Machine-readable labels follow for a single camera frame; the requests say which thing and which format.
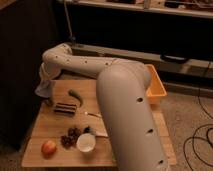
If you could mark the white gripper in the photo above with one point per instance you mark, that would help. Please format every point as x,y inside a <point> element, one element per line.
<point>48,72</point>

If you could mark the blue grey towel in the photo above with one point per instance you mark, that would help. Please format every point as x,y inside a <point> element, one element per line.
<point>44,89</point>

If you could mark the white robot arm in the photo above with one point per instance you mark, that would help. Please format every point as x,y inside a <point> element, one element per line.
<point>121,86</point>

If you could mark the striped chocolate bar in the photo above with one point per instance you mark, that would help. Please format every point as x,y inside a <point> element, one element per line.
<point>65,108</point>

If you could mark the silver spoon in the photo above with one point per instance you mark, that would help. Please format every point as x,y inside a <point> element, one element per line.
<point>94,114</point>

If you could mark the dark grape bunch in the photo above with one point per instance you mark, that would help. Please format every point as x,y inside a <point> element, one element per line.
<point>71,137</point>

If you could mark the red apple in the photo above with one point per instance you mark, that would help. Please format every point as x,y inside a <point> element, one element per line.
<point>48,148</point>

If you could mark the white bowl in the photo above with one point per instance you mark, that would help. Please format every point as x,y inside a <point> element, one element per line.
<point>86,142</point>

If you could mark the orange plastic bin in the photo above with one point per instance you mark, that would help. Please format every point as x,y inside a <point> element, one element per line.
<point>156,90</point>

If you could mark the wooden shelf unit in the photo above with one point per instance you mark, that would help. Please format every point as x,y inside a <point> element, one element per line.
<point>142,34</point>

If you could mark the black handle on shelf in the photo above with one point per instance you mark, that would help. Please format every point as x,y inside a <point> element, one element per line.
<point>172,59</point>

